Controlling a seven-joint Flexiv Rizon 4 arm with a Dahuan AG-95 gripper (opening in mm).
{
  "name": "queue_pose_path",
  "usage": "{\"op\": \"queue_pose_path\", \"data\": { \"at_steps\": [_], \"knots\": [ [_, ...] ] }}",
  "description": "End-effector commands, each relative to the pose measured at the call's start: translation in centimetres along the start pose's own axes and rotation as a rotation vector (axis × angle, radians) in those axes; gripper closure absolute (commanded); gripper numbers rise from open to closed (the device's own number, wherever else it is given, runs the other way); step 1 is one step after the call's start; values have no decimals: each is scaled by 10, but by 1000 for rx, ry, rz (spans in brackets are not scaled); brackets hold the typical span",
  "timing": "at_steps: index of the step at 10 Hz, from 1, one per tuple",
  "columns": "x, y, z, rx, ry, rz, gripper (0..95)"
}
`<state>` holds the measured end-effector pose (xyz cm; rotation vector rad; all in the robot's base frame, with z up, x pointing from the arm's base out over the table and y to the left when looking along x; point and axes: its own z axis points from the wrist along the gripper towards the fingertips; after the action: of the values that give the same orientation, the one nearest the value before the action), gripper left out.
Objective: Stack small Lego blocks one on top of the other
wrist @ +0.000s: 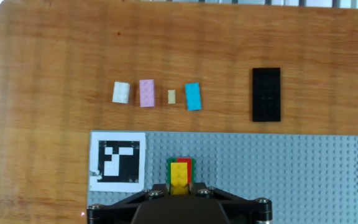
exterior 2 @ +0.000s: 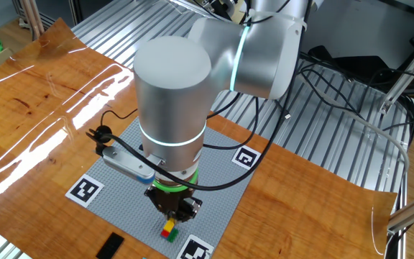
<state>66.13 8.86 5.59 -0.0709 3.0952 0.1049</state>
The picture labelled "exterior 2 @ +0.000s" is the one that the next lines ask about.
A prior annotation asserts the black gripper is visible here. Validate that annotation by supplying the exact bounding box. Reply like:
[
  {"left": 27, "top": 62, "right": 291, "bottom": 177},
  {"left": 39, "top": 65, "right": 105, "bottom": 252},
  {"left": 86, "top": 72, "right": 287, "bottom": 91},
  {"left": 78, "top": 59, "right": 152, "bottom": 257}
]
[{"left": 144, "top": 186, "right": 203, "bottom": 224}]

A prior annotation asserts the yellow Lego brick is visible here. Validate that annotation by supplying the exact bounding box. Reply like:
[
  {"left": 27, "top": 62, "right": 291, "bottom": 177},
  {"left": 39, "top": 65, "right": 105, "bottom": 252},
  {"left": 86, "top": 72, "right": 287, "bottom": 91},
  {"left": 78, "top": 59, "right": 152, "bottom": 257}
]
[{"left": 162, "top": 217, "right": 176, "bottom": 233}]

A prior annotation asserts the grey Lego baseplate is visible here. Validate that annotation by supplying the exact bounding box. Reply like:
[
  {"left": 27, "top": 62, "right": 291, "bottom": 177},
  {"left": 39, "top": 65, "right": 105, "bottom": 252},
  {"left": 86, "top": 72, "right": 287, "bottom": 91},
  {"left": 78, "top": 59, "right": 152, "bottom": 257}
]
[{"left": 65, "top": 117, "right": 264, "bottom": 259}]

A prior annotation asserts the black Lego plate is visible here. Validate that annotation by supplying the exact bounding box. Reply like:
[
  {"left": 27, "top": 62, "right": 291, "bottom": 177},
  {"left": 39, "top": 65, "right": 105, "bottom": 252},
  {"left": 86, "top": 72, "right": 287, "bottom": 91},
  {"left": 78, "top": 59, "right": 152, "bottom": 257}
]
[{"left": 95, "top": 232, "right": 126, "bottom": 259}]

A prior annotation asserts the black white fiducial marker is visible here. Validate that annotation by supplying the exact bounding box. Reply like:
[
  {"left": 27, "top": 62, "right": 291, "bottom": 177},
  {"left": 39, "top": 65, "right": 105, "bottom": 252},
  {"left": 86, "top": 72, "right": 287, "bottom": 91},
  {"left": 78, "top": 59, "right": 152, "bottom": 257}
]
[
  {"left": 176, "top": 234, "right": 216, "bottom": 259},
  {"left": 231, "top": 143, "right": 264, "bottom": 173},
  {"left": 65, "top": 173, "right": 106, "bottom": 209}
]

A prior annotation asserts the wood pattern table mat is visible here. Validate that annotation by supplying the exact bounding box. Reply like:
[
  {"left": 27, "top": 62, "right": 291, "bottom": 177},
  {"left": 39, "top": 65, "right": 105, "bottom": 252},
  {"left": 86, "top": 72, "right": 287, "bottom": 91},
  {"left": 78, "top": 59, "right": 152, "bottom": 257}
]
[{"left": 0, "top": 17, "right": 398, "bottom": 259}]

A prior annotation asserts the black equipment box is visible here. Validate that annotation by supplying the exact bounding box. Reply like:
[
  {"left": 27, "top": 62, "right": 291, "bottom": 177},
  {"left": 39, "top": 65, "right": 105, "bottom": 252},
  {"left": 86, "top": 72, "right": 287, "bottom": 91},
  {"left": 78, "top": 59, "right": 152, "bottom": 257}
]
[{"left": 307, "top": 45, "right": 405, "bottom": 86}]

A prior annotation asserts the green flange ring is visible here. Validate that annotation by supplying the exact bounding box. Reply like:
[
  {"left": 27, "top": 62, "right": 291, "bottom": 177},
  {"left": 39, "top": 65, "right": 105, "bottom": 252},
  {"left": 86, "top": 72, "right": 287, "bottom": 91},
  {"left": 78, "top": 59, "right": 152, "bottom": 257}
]
[{"left": 152, "top": 168, "right": 200, "bottom": 193}]

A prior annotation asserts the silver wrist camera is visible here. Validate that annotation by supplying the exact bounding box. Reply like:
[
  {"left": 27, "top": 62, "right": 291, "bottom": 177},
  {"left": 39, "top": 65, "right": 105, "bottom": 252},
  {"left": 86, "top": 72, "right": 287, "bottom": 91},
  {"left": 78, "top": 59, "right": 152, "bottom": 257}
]
[{"left": 101, "top": 145, "right": 157, "bottom": 185}]

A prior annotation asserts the thick black camera cable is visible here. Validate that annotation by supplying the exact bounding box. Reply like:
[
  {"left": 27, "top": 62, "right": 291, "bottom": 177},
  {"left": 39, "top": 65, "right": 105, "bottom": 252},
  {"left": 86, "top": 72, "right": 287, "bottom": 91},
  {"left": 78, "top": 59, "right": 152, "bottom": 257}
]
[{"left": 86, "top": 124, "right": 307, "bottom": 191}]

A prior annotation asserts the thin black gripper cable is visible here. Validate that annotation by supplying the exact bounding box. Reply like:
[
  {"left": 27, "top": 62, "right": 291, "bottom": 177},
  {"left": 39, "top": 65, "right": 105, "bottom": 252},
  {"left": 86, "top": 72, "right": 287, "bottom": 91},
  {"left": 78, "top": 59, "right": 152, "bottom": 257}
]
[{"left": 203, "top": 91, "right": 260, "bottom": 150}]

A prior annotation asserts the black USB cable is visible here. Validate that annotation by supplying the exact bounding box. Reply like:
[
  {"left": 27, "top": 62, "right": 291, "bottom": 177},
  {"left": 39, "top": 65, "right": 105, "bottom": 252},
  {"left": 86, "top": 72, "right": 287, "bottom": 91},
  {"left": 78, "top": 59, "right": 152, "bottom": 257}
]
[{"left": 284, "top": 66, "right": 364, "bottom": 120}]

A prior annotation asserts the wooden post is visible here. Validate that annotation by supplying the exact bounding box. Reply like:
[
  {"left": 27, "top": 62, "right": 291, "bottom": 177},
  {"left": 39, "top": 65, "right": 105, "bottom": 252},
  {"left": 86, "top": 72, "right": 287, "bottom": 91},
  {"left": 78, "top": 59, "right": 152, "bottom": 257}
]
[{"left": 19, "top": 0, "right": 46, "bottom": 41}]

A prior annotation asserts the grey cable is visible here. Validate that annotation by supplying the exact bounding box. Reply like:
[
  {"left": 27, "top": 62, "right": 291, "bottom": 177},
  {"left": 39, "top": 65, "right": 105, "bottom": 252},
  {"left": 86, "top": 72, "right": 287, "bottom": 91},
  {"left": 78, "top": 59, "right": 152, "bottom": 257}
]
[{"left": 298, "top": 68, "right": 411, "bottom": 177}]

